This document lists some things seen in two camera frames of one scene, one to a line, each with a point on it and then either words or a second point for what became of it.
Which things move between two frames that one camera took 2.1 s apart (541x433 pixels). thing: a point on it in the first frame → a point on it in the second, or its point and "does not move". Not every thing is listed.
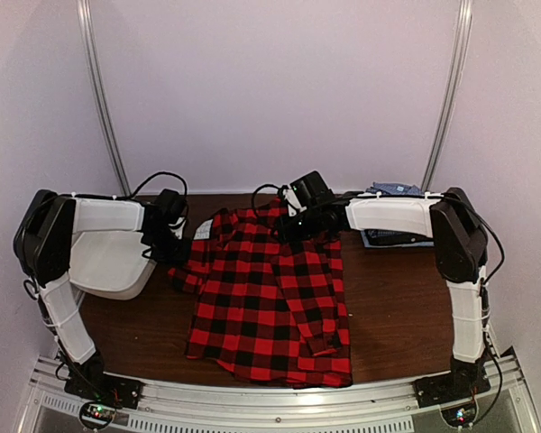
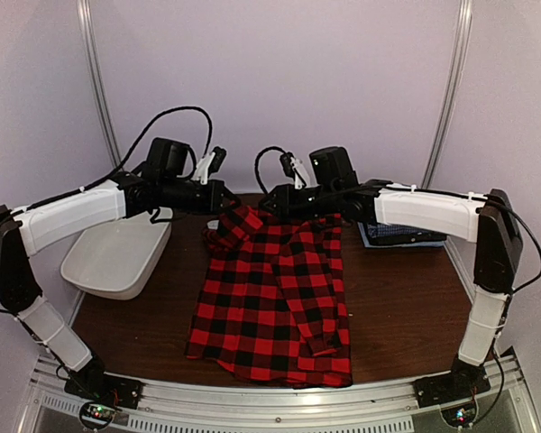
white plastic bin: (110, 264) does not move
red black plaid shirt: (264, 308) does not move
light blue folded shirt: (367, 244) does not move
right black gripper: (286, 232) → (284, 205)
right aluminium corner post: (464, 21) does not move
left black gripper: (178, 260) → (212, 207)
